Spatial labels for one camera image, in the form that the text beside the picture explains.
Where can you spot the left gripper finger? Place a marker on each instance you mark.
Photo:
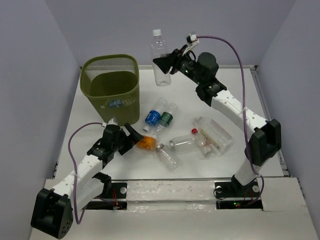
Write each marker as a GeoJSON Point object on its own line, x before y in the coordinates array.
{"type": "Point", "coordinates": [130, 129]}
{"type": "Point", "coordinates": [133, 138]}

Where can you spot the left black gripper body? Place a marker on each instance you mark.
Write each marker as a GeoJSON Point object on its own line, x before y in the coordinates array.
{"type": "Point", "coordinates": [121, 143]}

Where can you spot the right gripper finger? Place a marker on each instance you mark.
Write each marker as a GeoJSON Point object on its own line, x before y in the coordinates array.
{"type": "Point", "coordinates": [179, 52]}
{"type": "Point", "coordinates": [164, 63]}

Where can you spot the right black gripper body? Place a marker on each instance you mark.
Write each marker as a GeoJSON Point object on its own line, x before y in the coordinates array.
{"type": "Point", "coordinates": [187, 66]}

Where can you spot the orange pill bottle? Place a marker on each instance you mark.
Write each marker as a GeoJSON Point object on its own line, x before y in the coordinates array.
{"type": "Point", "coordinates": [147, 143]}

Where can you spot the clear bottle white cap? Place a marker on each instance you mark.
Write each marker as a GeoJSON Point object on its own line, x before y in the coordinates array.
{"type": "Point", "coordinates": [159, 52]}

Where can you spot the blue label water bottle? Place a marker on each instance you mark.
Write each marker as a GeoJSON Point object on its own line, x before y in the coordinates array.
{"type": "Point", "coordinates": [154, 114]}

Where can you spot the small clear bottle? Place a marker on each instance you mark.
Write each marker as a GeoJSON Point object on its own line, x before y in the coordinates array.
{"type": "Point", "coordinates": [167, 157]}

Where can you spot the green label water bottle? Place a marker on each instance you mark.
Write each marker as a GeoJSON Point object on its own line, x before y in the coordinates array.
{"type": "Point", "coordinates": [165, 120]}

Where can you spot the clear jar silver rim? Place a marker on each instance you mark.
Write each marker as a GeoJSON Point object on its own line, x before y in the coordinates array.
{"type": "Point", "coordinates": [182, 143]}

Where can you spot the large clear plastic bottle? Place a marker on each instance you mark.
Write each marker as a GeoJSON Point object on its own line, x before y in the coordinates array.
{"type": "Point", "coordinates": [218, 137]}

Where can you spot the red cap soda bottle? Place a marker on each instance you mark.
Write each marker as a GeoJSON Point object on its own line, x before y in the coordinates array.
{"type": "Point", "coordinates": [203, 145]}

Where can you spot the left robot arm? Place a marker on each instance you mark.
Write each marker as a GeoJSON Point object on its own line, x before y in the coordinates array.
{"type": "Point", "coordinates": [57, 208]}

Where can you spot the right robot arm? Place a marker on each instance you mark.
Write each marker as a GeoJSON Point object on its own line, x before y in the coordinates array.
{"type": "Point", "coordinates": [265, 136]}

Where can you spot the green mesh waste bin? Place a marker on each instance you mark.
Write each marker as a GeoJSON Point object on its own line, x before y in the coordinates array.
{"type": "Point", "coordinates": [111, 83]}

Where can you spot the white foam strip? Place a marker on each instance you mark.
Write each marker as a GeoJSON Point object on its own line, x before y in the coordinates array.
{"type": "Point", "coordinates": [170, 191]}

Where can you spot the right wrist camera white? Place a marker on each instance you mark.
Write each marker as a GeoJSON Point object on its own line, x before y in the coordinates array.
{"type": "Point", "coordinates": [192, 40]}

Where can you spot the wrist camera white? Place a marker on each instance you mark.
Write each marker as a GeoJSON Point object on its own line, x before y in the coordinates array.
{"type": "Point", "coordinates": [112, 121]}
{"type": "Point", "coordinates": [192, 40]}

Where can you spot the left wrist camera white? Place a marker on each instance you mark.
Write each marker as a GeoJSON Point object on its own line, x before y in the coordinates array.
{"type": "Point", "coordinates": [112, 121]}

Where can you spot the aluminium table rail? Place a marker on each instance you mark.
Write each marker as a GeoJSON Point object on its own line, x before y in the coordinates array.
{"type": "Point", "coordinates": [254, 74]}

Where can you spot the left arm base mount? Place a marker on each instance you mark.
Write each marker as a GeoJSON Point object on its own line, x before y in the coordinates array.
{"type": "Point", "coordinates": [114, 197]}

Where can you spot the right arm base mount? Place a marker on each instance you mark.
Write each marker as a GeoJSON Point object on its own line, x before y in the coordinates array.
{"type": "Point", "coordinates": [228, 199]}

